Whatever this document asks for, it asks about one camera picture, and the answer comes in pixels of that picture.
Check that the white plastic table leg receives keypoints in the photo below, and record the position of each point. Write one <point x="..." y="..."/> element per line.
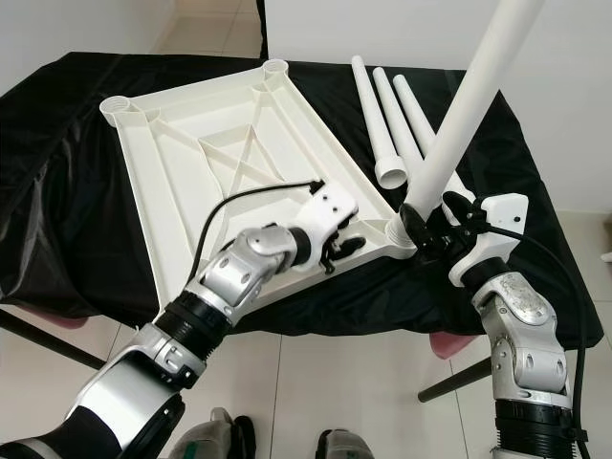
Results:
<point x="378" y="120"/>
<point x="473" y="105"/>
<point x="397" y="115"/>
<point x="416" y="115"/>

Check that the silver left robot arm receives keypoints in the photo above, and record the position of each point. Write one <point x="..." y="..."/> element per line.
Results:
<point x="229" y="287"/>

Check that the grey robot foot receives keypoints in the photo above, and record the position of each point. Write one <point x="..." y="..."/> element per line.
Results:
<point x="349" y="447"/>
<point x="218" y="438"/>

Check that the black table cloth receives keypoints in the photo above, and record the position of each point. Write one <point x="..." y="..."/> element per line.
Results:
<point x="76" y="191"/>

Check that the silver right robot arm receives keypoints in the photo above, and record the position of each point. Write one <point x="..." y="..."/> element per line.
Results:
<point x="526" y="335"/>

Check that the white plastic table top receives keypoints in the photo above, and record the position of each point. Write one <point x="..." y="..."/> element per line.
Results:
<point x="182" y="172"/>

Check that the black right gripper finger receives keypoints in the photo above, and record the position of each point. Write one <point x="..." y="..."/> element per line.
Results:
<point x="457" y="206"/>
<point x="416" y="226"/>

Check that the grey left robot foot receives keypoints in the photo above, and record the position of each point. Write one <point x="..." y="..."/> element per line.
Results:
<point x="218" y="438"/>

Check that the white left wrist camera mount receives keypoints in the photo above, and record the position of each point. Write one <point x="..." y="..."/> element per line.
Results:
<point x="330" y="206"/>

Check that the grey right robot foot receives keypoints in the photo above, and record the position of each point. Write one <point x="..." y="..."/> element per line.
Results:
<point x="349" y="447"/>

